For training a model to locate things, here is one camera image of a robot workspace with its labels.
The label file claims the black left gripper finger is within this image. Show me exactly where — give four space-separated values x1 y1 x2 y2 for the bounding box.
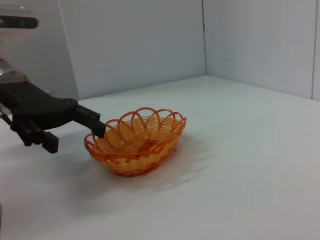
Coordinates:
10 113 60 154
73 104 107 138

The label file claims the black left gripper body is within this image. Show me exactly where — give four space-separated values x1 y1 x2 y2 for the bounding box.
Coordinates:
0 81 79 131

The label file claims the orange woven plastic basket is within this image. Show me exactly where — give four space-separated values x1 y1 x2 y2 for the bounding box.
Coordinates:
83 106 188 178

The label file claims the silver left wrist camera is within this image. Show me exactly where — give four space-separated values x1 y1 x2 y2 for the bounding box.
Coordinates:
0 5 41 31

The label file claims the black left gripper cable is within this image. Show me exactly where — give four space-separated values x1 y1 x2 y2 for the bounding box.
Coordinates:
0 111 12 125

